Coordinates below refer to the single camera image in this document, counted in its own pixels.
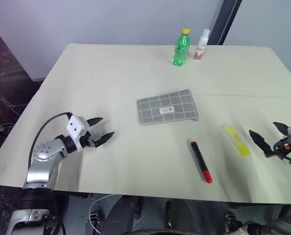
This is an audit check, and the white cable with loop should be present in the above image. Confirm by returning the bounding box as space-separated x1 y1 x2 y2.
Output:
87 194 117 235

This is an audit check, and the black marker with red cap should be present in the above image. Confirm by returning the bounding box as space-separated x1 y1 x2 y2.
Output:
190 141 213 184

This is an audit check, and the dark rounded shape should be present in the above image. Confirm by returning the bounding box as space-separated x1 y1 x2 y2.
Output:
103 195 144 235

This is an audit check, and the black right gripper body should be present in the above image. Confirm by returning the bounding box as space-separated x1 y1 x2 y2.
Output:
272 134 291 159

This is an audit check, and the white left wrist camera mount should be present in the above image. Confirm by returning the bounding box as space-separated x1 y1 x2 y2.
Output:
66 114 90 154

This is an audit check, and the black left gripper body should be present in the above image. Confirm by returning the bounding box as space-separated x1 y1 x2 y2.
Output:
78 131 99 149

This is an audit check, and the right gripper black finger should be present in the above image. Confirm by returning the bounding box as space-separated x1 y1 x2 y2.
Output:
248 129 271 159
272 121 290 136

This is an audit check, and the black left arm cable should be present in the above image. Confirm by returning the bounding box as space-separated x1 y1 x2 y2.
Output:
27 112 72 169

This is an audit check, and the black vertical post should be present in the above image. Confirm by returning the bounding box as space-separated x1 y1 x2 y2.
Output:
216 0 243 46

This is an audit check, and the green plastic bottle yellow cap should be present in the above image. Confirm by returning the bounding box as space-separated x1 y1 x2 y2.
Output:
172 27 192 67

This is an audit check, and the yellow highlighter pen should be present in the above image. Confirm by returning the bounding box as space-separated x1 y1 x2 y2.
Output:
224 124 251 158

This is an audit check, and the grey checked pencil pouch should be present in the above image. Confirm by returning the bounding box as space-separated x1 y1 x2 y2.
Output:
136 89 200 126

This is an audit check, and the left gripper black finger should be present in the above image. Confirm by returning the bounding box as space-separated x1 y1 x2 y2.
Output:
95 131 115 148
87 117 104 127

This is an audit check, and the white pink spray bottle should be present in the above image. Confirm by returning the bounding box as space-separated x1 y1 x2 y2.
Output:
193 28 211 61

